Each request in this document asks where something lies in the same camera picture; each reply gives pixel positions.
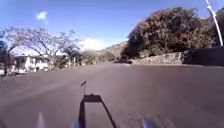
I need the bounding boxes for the white pole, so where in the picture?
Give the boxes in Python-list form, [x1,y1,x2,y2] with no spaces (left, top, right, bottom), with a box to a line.
[204,0,224,47]

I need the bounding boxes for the grey asphalt road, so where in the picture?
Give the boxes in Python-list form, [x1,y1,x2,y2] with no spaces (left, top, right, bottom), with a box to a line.
[0,62,224,128]

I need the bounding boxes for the row of bare trees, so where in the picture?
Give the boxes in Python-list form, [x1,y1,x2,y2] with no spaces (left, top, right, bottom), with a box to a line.
[0,27,83,73]

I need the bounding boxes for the large leafy tree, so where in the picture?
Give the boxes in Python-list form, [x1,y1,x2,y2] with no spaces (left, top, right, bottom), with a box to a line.
[119,6,224,62]

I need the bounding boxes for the dark wall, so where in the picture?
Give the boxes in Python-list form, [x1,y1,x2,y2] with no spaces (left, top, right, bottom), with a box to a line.
[184,45,224,67]

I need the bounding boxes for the white building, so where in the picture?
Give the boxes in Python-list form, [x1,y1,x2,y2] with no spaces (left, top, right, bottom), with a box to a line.
[9,46,69,73]

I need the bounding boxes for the robot's own part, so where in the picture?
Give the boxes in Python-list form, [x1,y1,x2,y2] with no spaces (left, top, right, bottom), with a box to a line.
[71,122,81,128]
[142,119,154,128]

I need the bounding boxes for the hill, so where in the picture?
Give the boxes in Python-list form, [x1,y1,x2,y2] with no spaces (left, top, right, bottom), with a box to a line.
[96,40,130,63]

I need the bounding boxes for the pale stone wall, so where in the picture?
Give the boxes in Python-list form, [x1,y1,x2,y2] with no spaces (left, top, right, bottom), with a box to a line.
[131,50,188,66]

